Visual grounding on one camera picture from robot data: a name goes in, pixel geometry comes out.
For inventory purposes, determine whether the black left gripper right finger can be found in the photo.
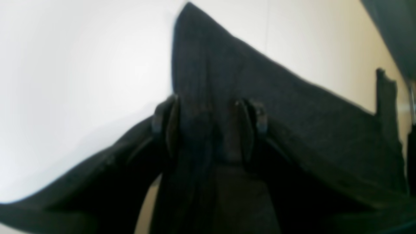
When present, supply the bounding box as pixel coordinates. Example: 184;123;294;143
235;99;268;166

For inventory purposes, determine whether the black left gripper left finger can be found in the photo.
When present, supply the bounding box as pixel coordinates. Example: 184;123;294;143
151;94;180;161

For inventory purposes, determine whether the black T-shirt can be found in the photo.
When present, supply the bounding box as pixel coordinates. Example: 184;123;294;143
1;3;415;234

